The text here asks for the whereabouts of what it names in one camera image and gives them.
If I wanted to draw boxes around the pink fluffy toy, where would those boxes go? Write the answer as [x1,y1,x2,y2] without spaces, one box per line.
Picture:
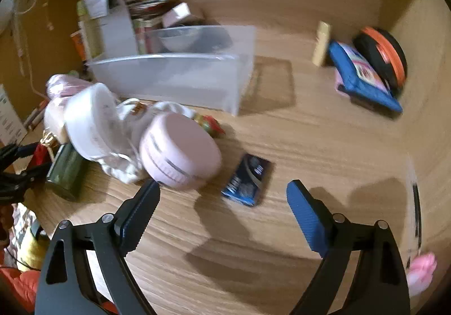
[405,252,438,298]

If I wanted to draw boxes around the black pen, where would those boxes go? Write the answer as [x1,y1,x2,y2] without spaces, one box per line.
[409,156,423,249]

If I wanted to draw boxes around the black orange round case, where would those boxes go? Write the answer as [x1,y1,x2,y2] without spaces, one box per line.
[353,26,408,95]

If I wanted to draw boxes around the white paper stand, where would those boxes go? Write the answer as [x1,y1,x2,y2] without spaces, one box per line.
[78,0,142,58]

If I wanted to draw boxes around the orange clothing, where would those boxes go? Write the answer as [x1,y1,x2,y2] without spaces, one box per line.
[0,266,40,315]

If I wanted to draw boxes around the wooden desktop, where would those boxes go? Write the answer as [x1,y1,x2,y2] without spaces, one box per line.
[0,0,451,315]

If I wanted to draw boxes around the orange carton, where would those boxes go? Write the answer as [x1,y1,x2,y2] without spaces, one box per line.
[70,30,88,62]

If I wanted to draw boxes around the cream tube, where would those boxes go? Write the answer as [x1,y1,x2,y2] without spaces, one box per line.
[312,21,332,67]

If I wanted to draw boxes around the pink soft bundle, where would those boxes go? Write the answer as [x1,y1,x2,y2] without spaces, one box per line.
[46,74,92,101]

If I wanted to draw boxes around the white cord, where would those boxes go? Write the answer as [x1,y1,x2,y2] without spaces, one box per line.
[10,0,46,76]

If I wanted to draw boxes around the cream cloth pouch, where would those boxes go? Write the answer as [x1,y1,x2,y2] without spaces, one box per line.
[100,98,198,185]

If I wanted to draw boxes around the stack of printed packets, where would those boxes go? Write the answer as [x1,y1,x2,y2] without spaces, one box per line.
[125,0,184,20]

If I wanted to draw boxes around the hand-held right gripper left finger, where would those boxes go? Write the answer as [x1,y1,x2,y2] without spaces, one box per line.
[34,180,161,315]

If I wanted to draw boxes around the clear plastic bowl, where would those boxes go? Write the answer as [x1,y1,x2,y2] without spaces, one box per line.
[157,27,203,53]

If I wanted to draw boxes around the small white open box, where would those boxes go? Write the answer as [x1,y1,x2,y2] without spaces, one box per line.
[162,3,193,28]

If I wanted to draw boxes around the white round tape roll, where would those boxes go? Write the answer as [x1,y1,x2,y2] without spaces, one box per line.
[63,83,124,161]

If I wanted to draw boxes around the dark green bottle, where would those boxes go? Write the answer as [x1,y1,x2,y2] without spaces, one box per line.
[47,143,89,200]

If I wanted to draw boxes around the white printed box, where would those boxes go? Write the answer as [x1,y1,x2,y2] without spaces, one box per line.
[0,84,27,147]

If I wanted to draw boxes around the pink round jar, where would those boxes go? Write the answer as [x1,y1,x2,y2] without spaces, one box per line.
[139,112,222,190]

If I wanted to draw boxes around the red green ornament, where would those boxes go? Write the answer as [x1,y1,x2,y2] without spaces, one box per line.
[193,114,226,139]

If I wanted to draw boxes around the clear plastic box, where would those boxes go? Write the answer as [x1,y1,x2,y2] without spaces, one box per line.
[86,24,257,116]

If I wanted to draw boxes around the dark blue packet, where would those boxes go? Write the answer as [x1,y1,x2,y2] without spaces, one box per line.
[221,154,273,207]

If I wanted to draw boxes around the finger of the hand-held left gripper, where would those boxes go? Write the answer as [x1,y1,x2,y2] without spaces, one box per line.
[0,143,37,169]
[0,164,52,203]

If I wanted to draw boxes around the red gold charm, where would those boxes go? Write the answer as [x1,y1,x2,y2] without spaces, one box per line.
[34,134,59,165]

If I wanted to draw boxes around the blue pouch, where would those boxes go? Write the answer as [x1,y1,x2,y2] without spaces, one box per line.
[328,41,403,114]

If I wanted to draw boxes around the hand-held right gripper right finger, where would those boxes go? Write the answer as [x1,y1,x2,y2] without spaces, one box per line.
[286,179,411,315]

